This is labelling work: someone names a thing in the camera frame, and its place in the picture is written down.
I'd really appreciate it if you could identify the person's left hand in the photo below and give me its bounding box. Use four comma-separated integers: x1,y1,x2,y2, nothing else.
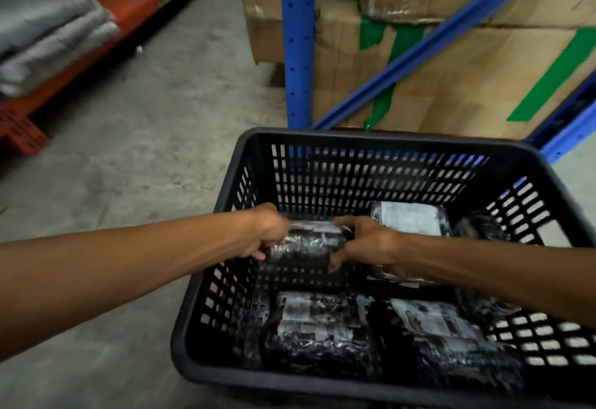
235,202,292,261

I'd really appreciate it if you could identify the person's right hand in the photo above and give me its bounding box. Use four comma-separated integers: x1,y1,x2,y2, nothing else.
328,215,412,280

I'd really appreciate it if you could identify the black plastic basket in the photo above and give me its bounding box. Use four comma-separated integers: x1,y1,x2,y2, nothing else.
169,126,596,409

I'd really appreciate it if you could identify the person's left forearm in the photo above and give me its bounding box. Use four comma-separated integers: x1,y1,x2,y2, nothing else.
0,210,245,363

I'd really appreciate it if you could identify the person's right forearm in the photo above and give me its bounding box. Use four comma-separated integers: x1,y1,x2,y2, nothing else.
400,234,596,330

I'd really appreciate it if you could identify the blue metal shelf rack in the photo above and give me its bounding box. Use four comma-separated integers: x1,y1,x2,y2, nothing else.
279,0,596,165

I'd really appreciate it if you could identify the taped brown cardboard box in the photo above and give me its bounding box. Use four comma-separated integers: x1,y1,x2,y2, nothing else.
244,13,286,66

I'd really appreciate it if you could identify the cardboard box with green tape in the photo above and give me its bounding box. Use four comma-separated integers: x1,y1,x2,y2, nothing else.
310,0,596,140

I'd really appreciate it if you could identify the orange shelf beam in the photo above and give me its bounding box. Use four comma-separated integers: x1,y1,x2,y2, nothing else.
0,0,232,157

